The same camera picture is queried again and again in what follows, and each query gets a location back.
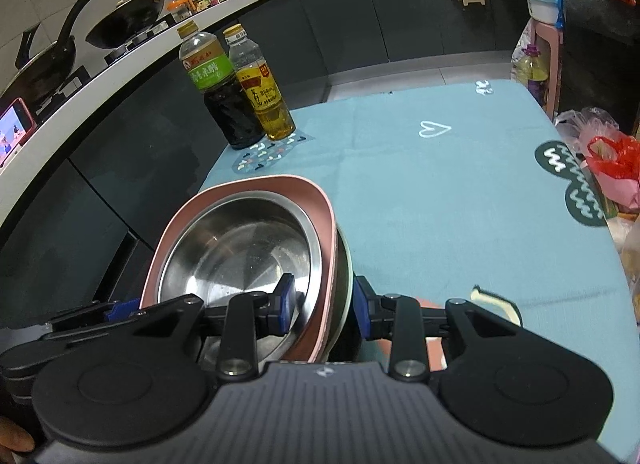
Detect stainless steel bowl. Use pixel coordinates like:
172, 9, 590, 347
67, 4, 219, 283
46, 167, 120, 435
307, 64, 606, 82
156, 189, 324, 346

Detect yellow label oil bottle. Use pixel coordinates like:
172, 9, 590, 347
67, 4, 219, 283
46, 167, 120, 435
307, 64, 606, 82
222, 23, 297, 141

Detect dark kitchen counter cabinet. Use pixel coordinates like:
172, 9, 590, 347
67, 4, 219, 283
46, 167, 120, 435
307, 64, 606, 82
0, 0, 556, 332

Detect blue tablecloth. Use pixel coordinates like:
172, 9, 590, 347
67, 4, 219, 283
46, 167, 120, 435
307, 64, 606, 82
200, 79, 640, 463

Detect pink plastic stool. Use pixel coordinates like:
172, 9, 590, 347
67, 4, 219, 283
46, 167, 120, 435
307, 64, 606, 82
530, 19, 565, 121

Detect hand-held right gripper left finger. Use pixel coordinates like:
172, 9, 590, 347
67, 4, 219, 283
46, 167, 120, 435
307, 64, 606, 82
132, 273, 301, 378

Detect pink plastic bag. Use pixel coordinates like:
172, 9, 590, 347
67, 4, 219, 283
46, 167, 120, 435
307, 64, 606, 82
554, 107, 640, 217

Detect pink bowl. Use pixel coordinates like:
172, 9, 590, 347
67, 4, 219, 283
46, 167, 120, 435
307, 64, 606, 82
140, 174, 337, 364

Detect wok with wooden handle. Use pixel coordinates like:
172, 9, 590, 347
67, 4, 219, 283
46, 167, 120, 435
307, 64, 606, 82
85, 0, 217, 51

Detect black side cabinet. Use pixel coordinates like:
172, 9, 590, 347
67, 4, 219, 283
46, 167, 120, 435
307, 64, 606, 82
556, 0, 640, 137

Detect green plate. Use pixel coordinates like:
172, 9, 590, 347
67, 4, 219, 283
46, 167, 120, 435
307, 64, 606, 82
334, 227, 355, 341

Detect person's left hand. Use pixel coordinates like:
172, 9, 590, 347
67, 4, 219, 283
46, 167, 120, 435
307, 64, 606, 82
0, 414, 37, 453

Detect pink smartphone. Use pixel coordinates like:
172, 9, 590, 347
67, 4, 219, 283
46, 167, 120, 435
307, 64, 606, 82
0, 98, 39, 168

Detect white container with blue lid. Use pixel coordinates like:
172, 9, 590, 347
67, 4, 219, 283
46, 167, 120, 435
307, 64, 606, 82
523, 0, 561, 26

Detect large yellow oil jug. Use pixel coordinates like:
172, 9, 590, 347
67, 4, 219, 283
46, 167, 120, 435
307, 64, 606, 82
515, 44, 551, 101

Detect red plastic bag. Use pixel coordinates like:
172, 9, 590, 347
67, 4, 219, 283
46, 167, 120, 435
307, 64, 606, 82
585, 137, 640, 181

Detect black frying pan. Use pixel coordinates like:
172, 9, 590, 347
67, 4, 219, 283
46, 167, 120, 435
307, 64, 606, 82
0, 0, 102, 106

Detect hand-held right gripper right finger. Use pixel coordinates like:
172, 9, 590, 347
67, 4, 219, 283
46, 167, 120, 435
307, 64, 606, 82
352, 275, 527, 378

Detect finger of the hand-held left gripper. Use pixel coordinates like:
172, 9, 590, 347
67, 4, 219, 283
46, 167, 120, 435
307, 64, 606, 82
42, 297, 143, 346

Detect gas stove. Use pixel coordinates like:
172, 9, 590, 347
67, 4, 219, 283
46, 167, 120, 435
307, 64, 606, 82
30, 14, 177, 121

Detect dark soy sauce bottle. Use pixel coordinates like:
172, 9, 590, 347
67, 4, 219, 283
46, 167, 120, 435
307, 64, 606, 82
177, 21, 266, 150

